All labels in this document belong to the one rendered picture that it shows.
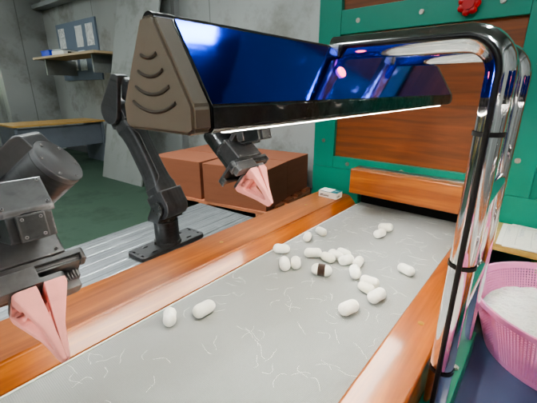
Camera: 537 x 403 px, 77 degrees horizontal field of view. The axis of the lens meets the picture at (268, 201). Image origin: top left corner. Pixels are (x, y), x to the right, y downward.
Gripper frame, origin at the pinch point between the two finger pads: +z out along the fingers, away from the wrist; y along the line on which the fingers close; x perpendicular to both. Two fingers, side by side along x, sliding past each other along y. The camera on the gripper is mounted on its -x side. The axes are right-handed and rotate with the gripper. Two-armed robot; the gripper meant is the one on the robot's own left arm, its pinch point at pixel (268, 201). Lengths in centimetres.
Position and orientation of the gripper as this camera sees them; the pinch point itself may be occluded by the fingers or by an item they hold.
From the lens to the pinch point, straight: 66.8
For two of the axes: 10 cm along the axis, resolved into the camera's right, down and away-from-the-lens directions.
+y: 6.4, -2.4, 7.3
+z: 5.9, 7.7, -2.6
